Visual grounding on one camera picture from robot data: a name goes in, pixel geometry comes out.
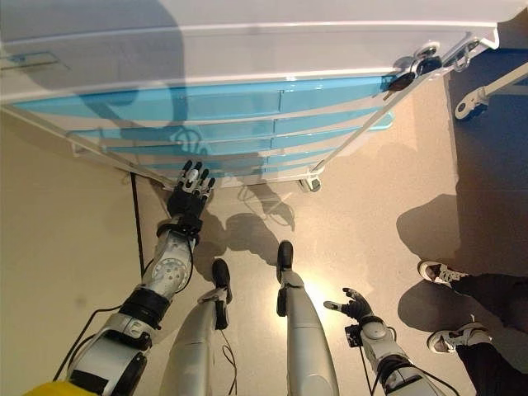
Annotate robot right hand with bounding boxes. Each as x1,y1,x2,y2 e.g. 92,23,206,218
323,287,375,323

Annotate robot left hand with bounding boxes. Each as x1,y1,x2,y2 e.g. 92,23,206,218
167,160,216,227

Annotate deep blue white drawer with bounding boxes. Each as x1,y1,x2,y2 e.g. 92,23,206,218
102,127,360,158
163,158,323,177

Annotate yellow shoulder cover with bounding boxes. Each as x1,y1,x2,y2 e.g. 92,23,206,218
22,379,83,396

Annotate shallow blue white drawer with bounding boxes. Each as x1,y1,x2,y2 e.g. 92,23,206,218
65,107,384,144
12,76,399,123
138,147,336,168

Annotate silver robot right leg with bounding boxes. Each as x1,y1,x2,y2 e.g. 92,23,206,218
275,241,342,396

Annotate silver robot leg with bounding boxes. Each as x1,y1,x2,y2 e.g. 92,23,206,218
275,241,342,396
158,258,234,396

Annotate grey white sneaker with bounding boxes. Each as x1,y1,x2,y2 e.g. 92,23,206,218
417,259,471,290
427,322,494,355

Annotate translucent white side bin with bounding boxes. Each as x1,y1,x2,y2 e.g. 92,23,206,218
67,130,138,167

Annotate white cart caster wheel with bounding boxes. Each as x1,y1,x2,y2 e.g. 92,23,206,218
299,175,323,193

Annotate person leg dark trousers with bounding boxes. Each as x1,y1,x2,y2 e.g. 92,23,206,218
449,271,528,333
455,342,528,396

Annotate silver robot left leg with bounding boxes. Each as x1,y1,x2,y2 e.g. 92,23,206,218
158,258,234,396

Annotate white bin blue lid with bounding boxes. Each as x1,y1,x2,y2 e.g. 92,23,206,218
369,113,393,133

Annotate white medical cart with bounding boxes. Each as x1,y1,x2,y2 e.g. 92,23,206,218
0,0,500,193

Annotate blue printed cart label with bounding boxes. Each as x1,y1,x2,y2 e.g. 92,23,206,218
0,51,71,72

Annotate bed caster wheel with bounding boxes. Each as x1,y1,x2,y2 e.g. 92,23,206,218
455,97,491,121

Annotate black cart keys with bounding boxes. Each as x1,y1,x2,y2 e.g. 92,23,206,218
383,43,443,100

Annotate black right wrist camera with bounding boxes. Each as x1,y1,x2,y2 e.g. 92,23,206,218
344,324,364,347

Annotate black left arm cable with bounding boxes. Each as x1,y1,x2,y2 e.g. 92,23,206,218
52,305,127,383

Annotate cream hospital bed frame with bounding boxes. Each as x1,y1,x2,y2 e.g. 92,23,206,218
474,61,528,102

